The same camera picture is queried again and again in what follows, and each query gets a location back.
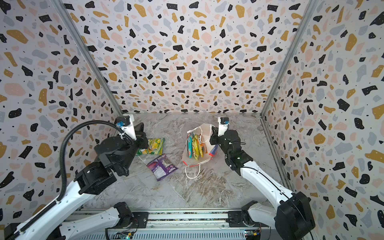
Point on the purple snack packet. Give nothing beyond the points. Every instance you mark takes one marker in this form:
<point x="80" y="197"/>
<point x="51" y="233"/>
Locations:
<point x="161" y="167"/>

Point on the orange snack packet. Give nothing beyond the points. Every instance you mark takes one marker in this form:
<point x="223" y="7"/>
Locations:
<point x="202" y="147"/>

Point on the red paper bag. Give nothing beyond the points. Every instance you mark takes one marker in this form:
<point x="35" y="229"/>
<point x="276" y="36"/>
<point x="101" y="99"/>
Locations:
<point x="204" y="131"/>

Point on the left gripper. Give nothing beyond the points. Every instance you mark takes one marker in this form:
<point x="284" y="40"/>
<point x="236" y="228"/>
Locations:
<point x="141" y="135"/>

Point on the yellow green Fox's candy bag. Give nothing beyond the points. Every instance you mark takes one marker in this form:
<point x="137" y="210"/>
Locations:
<point x="155" y="147"/>

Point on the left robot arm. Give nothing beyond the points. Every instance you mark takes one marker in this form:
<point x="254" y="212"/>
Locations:
<point x="114" y="157"/>

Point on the circuit board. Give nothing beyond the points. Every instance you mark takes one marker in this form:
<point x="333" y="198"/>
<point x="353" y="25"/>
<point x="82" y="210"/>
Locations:
<point x="253" y="235"/>
<point x="124" y="236"/>

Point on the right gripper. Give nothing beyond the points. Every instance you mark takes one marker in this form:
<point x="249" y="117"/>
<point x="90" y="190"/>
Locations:
<point x="218" y="140"/>

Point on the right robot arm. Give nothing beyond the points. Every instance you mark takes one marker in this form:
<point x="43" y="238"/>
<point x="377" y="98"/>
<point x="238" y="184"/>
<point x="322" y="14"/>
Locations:
<point x="290" y="214"/>

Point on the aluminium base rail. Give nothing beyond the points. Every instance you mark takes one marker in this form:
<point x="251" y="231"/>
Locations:
<point x="170" y="224"/>

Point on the left circuit board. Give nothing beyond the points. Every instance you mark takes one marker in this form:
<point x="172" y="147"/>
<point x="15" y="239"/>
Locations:
<point x="124" y="236"/>

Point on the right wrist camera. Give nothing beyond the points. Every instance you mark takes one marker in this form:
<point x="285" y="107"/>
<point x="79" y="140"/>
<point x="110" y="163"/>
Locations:
<point x="223" y="125"/>

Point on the yellow snack packet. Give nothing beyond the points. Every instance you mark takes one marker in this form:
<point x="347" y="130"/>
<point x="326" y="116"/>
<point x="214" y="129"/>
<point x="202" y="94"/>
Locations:
<point x="196" y="147"/>

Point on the right circuit board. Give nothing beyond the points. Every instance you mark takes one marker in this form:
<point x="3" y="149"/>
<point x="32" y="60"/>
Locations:
<point x="253" y="235"/>

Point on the teal snack packet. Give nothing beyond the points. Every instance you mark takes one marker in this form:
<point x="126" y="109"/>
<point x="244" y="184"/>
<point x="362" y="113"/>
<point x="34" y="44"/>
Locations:
<point x="190" y="145"/>

